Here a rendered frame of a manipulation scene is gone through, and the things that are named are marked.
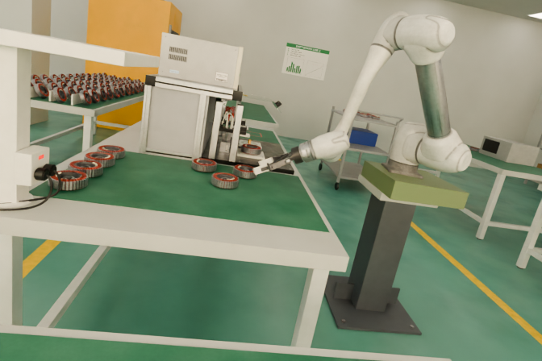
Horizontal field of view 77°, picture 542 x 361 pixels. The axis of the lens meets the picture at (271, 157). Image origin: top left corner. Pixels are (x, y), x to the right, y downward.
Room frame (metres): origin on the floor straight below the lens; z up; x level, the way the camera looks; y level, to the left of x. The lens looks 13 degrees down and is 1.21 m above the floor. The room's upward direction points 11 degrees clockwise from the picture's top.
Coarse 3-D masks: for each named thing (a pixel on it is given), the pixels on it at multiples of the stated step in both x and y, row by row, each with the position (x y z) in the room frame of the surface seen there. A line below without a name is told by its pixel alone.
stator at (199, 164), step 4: (192, 160) 1.47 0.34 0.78; (196, 160) 1.47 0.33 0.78; (200, 160) 1.50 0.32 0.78; (204, 160) 1.51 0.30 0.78; (208, 160) 1.51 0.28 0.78; (212, 160) 1.52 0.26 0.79; (192, 164) 1.45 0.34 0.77; (196, 164) 1.43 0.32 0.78; (200, 164) 1.43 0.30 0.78; (204, 164) 1.43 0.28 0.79; (208, 164) 1.44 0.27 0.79; (212, 164) 1.45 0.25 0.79; (216, 164) 1.47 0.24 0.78; (196, 168) 1.43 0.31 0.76; (200, 168) 1.42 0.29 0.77; (204, 168) 1.43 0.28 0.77; (208, 168) 1.43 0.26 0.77; (212, 168) 1.45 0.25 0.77
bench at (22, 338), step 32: (0, 352) 0.41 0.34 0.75; (32, 352) 0.42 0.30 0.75; (64, 352) 0.43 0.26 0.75; (96, 352) 0.44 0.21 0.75; (128, 352) 0.45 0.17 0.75; (160, 352) 0.46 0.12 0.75; (192, 352) 0.47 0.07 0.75; (224, 352) 0.48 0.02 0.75; (256, 352) 0.49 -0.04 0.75; (288, 352) 0.51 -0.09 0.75; (320, 352) 0.52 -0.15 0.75; (352, 352) 0.54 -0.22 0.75
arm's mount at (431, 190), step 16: (368, 176) 1.84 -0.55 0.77; (384, 176) 1.67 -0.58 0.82; (400, 176) 1.67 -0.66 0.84; (432, 176) 1.85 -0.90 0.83; (384, 192) 1.63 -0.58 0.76; (400, 192) 1.56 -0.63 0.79; (416, 192) 1.57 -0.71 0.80; (432, 192) 1.59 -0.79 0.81; (448, 192) 1.60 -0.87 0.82; (464, 192) 1.61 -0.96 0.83
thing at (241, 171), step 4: (240, 164) 1.54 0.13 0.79; (236, 168) 1.46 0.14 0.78; (240, 168) 1.52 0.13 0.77; (244, 168) 1.53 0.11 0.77; (248, 168) 1.53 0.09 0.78; (252, 168) 1.51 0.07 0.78; (232, 172) 1.48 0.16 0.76; (236, 172) 1.45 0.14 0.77; (240, 172) 1.45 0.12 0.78; (244, 172) 1.44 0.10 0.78; (248, 172) 1.45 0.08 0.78; (252, 172) 1.46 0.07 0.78; (240, 176) 1.44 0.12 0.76; (244, 176) 1.44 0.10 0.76; (248, 176) 1.45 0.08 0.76; (252, 176) 1.46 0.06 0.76
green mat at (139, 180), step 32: (128, 160) 1.40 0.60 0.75; (160, 160) 1.48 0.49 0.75; (32, 192) 0.94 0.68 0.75; (64, 192) 0.98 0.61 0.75; (96, 192) 1.02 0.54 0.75; (128, 192) 1.07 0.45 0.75; (160, 192) 1.12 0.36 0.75; (192, 192) 1.18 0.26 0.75; (224, 192) 1.24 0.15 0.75; (256, 192) 1.30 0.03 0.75; (288, 192) 1.38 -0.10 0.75; (288, 224) 1.05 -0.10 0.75; (320, 224) 1.10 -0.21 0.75
